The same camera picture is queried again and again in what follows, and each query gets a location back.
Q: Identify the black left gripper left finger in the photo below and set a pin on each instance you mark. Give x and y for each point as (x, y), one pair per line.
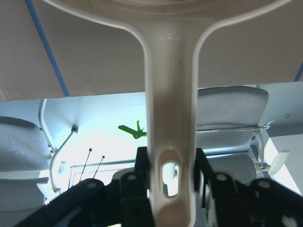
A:
(135, 208)

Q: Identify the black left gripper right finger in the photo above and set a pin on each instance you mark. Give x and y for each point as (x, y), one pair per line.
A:
(221, 195)

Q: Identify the beige dustpan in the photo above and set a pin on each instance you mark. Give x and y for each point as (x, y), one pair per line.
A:
(171, 33)

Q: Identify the green plastic clamp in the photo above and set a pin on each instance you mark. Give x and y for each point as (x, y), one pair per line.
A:
(135, 133)

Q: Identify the grey office chair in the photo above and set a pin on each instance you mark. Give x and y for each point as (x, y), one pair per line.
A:
(228, 117)

